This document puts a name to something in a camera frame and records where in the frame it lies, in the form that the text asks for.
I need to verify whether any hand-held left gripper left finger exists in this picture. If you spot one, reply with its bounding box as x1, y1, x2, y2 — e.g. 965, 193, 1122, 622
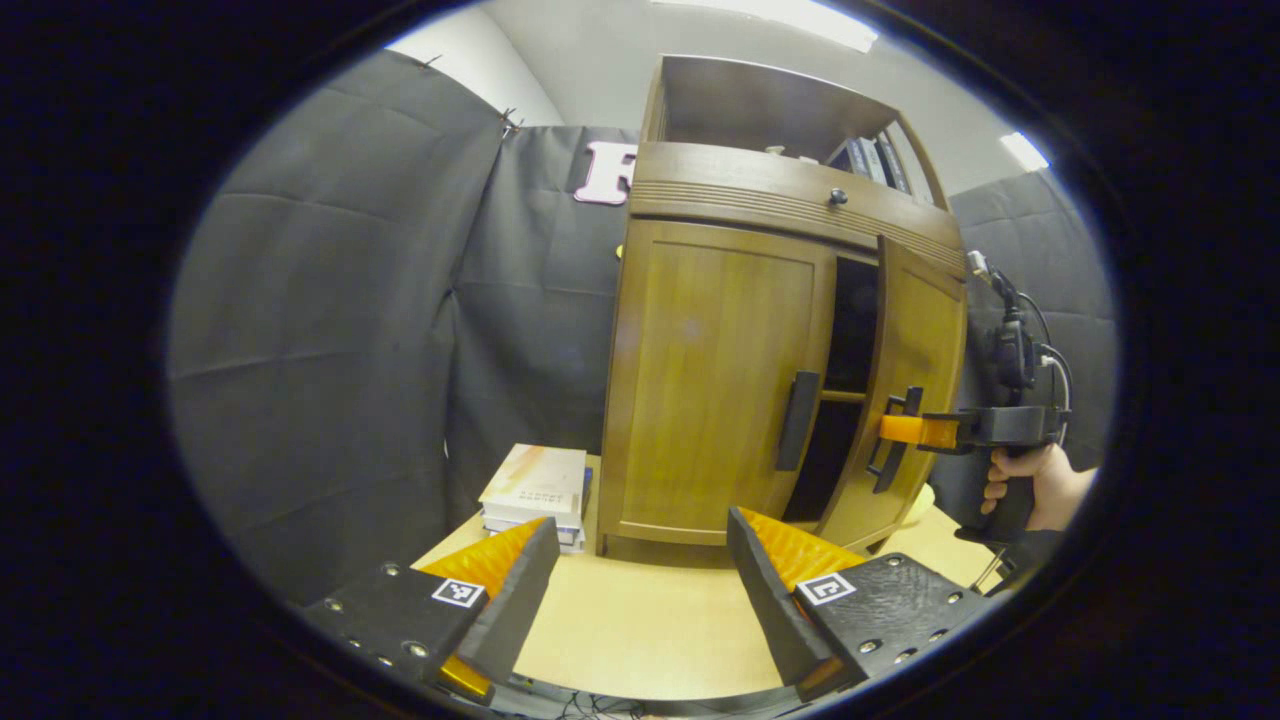
300, 516, 561, 706

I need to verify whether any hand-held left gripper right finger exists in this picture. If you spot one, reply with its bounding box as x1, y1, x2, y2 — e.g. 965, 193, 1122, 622
726, 506, 991, 703

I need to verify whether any black door handle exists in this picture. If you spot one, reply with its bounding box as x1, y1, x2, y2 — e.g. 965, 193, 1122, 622
775, 371, 821, 472
866, 387, 925, 494

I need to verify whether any wooden shoe cabinet door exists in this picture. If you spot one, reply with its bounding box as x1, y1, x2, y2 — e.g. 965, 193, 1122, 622
815, 236, 968, 553
600, 218, 839, 547

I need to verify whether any wooden double-door shoe cabinet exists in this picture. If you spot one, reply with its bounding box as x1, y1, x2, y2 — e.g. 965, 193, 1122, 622
597, 55, 969, 556

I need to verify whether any white book under beige book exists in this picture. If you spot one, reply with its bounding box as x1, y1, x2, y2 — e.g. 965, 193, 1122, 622
483, 468, 594, 554

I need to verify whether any beige cover book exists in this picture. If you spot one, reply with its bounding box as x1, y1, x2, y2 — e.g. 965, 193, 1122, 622
479, 444, 588, 528

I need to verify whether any small ceiling light panel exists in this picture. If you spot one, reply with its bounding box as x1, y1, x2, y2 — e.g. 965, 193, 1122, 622
1000, 131, 1051, 173

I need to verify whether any large ceiling light panel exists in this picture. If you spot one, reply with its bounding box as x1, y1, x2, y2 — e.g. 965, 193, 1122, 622
650, 0, 879, 53

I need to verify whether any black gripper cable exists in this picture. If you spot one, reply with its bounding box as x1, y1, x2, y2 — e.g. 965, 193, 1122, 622
965, 250, 1076, 446

